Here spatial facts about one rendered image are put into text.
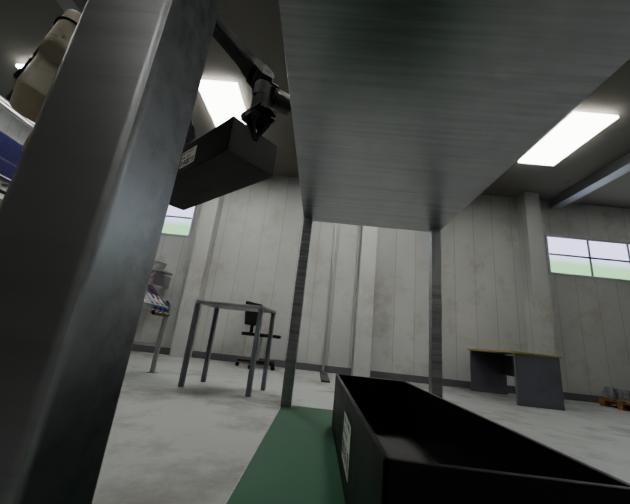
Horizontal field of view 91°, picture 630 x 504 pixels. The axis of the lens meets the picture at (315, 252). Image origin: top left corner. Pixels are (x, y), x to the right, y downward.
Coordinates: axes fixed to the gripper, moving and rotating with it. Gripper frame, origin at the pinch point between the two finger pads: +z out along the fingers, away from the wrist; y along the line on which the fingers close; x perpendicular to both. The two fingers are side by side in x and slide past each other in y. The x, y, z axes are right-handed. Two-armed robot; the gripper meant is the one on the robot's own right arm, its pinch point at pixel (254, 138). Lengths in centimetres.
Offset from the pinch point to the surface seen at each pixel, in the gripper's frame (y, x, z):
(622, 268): -146, -808, -139
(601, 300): -106, -776, -69
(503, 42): -66, 10, 18
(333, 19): -50, 25, 18
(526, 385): -6, -480, 89
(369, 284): 229, -459, -53
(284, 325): 367, -382, 37
